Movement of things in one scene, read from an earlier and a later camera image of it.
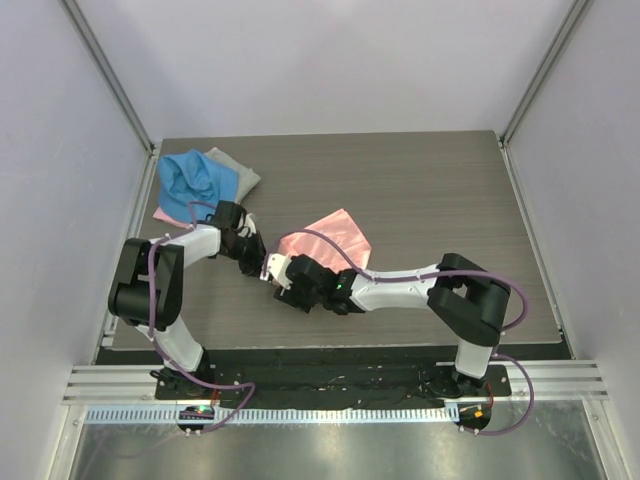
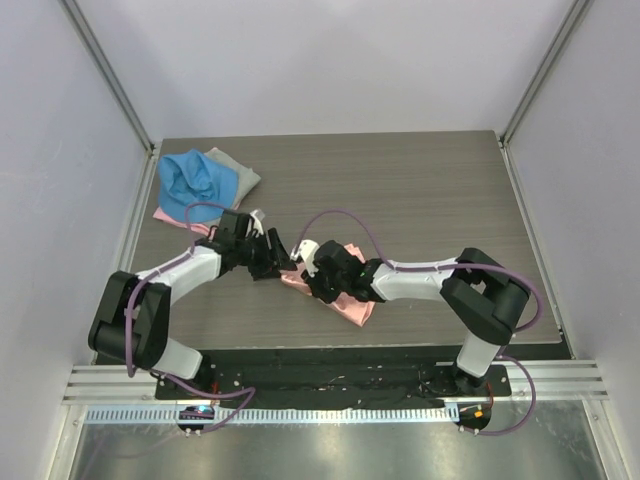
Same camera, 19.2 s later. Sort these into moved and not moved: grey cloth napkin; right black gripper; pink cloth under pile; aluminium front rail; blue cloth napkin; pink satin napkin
Moved: right black gripper; pink satin napkin
Not moved: pink cloth under pile; grey cloth napkin; blue cloth napkin; aluminium front rail
